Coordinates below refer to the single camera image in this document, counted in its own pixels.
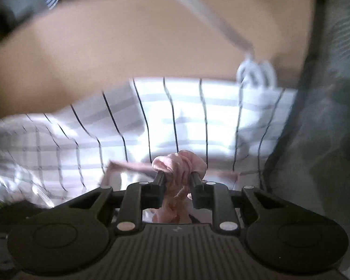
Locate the white checked blanket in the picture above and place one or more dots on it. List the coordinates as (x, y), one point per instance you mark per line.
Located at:
(192, 108)

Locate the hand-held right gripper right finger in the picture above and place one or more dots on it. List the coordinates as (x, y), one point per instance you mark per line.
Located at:
(196, 182)

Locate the pink cloth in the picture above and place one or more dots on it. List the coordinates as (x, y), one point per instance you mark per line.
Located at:
(178, 163)

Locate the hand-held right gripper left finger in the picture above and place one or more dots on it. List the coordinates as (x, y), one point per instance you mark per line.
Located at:
(160, 180)

